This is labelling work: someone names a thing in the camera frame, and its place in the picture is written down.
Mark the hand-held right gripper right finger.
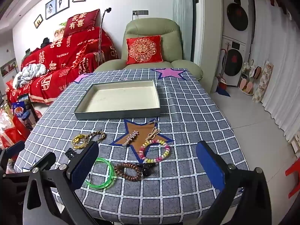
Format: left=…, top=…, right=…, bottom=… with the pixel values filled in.
left=196, top=141, right=272, bottom=225

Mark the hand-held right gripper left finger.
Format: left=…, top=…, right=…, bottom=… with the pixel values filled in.
left=22, top=141, right=100, bottom=225

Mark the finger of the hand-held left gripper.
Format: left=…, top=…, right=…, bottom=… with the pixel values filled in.
left=0, top=141, right=26, bottom=162
left=2, top=152, right=57, bottom=177

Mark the green translucent bangle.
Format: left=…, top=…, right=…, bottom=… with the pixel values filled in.
left=85, top=157, right=115, bottom=189

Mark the yellow bracelet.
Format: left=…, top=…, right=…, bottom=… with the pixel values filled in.
left=72, top=134, right=88, bottom=149

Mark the brown beaded bracelet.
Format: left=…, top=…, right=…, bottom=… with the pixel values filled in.
left=80, top=131, right=107, bottom=146

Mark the brown spiral hair tie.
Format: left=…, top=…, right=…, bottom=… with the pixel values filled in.
left=114, top=162, right=143, bottom=182

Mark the colourful beaded bracelet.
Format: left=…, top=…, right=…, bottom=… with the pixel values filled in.
left=139, top=139, right=170, bottom=163

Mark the black hair claw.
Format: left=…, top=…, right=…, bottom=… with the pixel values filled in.
left=141, top=163, right=155, bottom=177

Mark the gold rabbit-ear charm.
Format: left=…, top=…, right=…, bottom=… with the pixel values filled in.
left=146, top=127, right=162, bottom=142

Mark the grey-green shallow tray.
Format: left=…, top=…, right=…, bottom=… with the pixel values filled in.
left=74, top=80, right=162, bottom=120

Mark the red gift bag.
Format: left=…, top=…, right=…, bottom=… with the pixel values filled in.
left=0, top=112, right=31, bottom=150

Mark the blue gift bag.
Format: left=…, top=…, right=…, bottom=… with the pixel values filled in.
left=12, top=101, right=32, bottom=120

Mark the blue-grey checked tablecloth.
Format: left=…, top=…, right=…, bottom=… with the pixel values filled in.
left=14, top=67, right=250, bottom=225

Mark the silver star hair clip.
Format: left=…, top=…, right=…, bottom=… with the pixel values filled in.
left=122, top=131, right=139, bottom=149

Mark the brown star sticker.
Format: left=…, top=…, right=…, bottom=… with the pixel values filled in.
left=109, top=119, right=174, bottom=163

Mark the crumpled white grey clothing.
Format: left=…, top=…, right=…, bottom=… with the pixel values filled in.
left=12, top=64, right=48, bottom=90

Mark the red broom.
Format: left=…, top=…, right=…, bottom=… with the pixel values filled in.
left=217, top=43, right=231, bottom=96

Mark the red plastic stool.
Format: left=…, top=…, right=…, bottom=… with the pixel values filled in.
left=285, top=157, right=300, bottom=198

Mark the pink star sticker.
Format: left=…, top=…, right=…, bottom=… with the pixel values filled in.
left=74, top=73, right=94, bottom=83

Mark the slipper rack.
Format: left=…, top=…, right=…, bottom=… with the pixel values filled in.
left=238, top=60, right=262, bottom=95

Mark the patterned board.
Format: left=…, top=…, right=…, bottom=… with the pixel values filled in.
left=253, top=60, right=274, bottom=103

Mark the purple star sticker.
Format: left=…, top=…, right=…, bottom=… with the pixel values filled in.
left=152, top=67, right=188, bottom=80

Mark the red printed sofa blanket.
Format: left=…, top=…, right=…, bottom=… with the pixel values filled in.
left=6, top=27, right=119, bottom=106

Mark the white curtain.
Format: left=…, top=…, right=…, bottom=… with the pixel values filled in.
left=254, top=0, right=300, bottom=141

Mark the cartoon print pillow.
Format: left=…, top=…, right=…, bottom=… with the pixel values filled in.
left=53, top=27, right=66, bottom=40

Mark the red embroidered cushion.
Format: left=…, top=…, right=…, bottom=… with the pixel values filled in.
left=126, top=35, right=164, bottom=65

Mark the red printed pillow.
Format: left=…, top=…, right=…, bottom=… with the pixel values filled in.
left=63, top=9, right=100, bottom=38

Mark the black framed wedding photo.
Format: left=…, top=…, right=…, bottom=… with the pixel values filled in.
left=45, top=0, right=57, bottom=20
left=56, top=0, right=70, bottom=13

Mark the white tumble dryer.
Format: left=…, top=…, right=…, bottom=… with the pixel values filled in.
left=221, top=0, right=252, bottom=44

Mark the green leather armchair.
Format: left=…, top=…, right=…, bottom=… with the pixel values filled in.
left=94, top=17, right=203, bottom=80

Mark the frosted glass door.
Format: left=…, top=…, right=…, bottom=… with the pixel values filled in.
left=172, top=0, right=194, bottom=60

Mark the landscape wall picture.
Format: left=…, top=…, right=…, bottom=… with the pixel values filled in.
left=0, top=58, right=17, bottom=77

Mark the small black picture frame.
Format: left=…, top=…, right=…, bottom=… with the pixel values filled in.
left=34, top=14, right=44, bottom=29

